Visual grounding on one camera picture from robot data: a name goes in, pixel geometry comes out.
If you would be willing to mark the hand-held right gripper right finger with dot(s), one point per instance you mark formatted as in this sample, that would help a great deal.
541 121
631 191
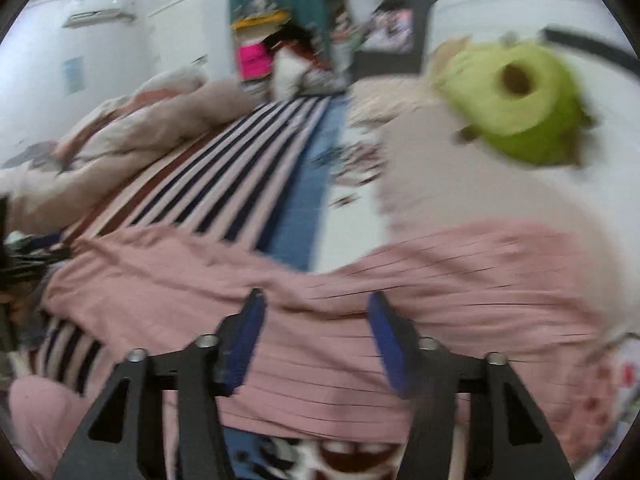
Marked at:
387 345

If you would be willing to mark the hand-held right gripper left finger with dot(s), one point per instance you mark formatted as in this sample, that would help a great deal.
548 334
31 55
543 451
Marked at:
250 340

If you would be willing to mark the pink checked pants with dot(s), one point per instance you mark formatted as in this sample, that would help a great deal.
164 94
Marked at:
325 350

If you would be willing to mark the pink grey checked duvet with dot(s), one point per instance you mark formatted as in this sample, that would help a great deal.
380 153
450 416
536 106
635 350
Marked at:
125 145

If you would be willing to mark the striped plush blanket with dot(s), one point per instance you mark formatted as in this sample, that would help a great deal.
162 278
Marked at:
225 180

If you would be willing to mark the pink floral cloth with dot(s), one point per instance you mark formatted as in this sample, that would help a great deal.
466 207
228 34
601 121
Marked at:
600 410

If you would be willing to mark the floral pillow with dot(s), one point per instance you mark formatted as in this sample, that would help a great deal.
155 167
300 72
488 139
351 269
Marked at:
385 100

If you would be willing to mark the white air conditioner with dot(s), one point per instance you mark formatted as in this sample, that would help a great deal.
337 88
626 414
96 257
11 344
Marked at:
97 10

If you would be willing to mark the green avocado plush toy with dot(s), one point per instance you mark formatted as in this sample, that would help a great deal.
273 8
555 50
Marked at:
540 130

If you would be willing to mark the pile of clothes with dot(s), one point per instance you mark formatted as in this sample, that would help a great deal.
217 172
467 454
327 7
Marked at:
290 70

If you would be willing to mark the white door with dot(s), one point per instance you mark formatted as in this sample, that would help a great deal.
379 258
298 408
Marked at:
175 35

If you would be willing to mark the pink shopping bag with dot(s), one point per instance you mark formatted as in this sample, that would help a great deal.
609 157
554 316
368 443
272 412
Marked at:
252 62

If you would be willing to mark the brown plush cushion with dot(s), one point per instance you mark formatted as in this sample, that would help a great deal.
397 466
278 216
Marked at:
447 60

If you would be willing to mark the yellow shelf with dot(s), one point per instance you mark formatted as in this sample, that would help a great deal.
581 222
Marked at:
260 21

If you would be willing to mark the dark bookshelf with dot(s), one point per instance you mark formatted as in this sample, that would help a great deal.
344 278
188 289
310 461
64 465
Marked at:
430 10

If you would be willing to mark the black bar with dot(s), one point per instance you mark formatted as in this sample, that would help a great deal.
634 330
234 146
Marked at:
590 47

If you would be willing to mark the small wall poster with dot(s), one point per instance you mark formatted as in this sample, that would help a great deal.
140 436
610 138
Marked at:
73 75

